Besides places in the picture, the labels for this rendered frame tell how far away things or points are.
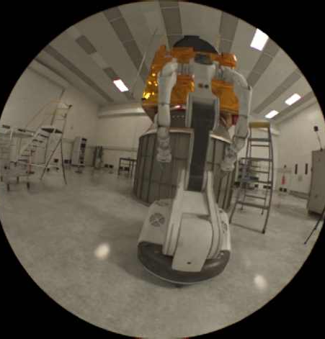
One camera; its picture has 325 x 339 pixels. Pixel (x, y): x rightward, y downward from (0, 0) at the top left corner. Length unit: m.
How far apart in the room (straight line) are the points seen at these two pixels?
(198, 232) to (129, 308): 0.47
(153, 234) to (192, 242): 0.27
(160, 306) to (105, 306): 0.24
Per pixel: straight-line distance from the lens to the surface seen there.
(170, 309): 0.67
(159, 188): 1.78
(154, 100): 2.43
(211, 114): 0.76
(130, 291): 0.70
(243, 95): 0.75
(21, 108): 7.64
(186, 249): 0.50
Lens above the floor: 0.61
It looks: 1 degrees down
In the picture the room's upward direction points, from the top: 7 degrees clockwise
